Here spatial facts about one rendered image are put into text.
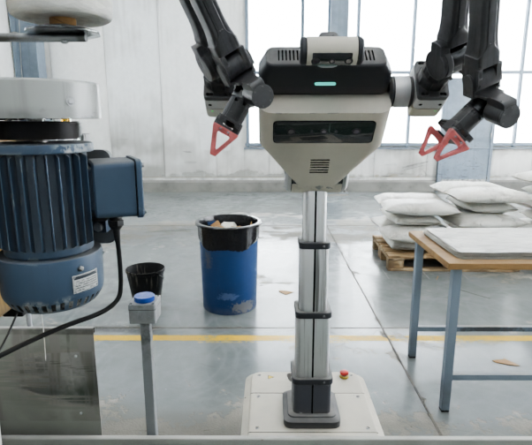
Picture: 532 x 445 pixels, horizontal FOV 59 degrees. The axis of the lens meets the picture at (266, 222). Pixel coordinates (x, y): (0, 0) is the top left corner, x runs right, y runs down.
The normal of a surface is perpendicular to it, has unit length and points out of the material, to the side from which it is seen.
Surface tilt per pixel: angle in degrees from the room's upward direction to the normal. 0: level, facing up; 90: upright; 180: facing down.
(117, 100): 90
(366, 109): 40
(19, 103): 90
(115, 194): 90
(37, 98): 90
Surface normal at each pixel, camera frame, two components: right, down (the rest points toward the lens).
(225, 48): 0.45, 0.38
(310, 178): 0.00, 0.79
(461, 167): 0.00, 0.22
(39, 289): 0.21, 0.23
